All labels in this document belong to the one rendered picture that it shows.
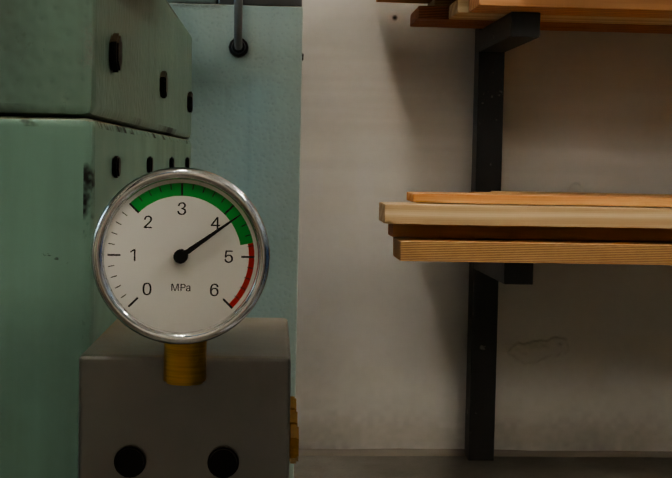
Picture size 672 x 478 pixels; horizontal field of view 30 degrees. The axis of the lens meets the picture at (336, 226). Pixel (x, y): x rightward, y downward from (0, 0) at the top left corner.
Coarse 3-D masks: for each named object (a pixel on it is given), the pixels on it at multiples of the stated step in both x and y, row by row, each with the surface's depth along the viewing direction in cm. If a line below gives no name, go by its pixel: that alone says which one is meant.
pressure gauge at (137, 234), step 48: (144, 192) 44; (192, 192) 44; (240, 192) 44; (96, 240) 44; (144, 240) 44; (192, 240) 44; (240, 240) 44; (144, 288) 44; (192, 288) 44; (240, 288) 45; (144, 336) 44; (192, 336) 44; (192, 384) 47
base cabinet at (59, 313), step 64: (0, 128) 50; (64, 128) 50; (128, 128) 63; (0, 192) 50; (64, 192) 50; (0, 256) 50; (64, 256) 50; (0, 320) 50; (64, 320) 50; (0, 384) 51; (64, 384) 51; (0, 448) 51; (64, 448) 51
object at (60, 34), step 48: (0, 0) 50; (48, 0) 50; (96, 0) 50; (144, 0) 68; (0, 48) 50; (48, 48) 50; (96, 48) 50; (144, 48) 69; (0, 96) 50; (48, 96) 50; (96, 96) 51; (144, 96) 69; (192, 96) 102
